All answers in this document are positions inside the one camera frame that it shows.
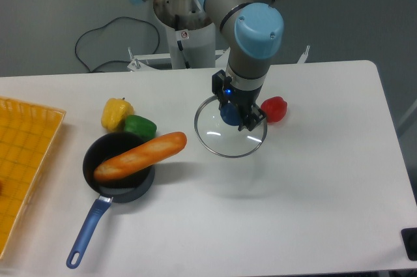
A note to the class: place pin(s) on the yellow plastic basket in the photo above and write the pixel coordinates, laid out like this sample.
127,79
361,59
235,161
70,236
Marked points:
28,131

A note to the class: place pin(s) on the yellow toy bell pepper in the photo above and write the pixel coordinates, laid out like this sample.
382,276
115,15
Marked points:
115,113

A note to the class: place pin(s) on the dark pot blue handle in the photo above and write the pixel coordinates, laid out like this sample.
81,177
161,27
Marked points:
121,191

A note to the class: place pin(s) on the toy baguette bread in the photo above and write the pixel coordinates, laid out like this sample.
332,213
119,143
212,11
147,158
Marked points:
141,157

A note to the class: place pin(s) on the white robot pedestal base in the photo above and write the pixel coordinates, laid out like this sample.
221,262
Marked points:
191,38

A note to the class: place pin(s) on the red toy bell pepper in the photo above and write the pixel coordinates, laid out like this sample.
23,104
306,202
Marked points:
275,109

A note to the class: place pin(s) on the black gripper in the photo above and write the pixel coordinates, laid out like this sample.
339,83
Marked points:
237,100

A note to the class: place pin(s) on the glass pot lid blue knob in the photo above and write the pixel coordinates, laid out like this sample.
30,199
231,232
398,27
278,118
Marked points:
218,130

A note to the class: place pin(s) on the green toy bell pepper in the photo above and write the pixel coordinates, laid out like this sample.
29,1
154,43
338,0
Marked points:
140,126

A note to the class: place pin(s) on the black device at table edge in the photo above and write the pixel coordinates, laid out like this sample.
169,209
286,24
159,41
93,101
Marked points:
409,236

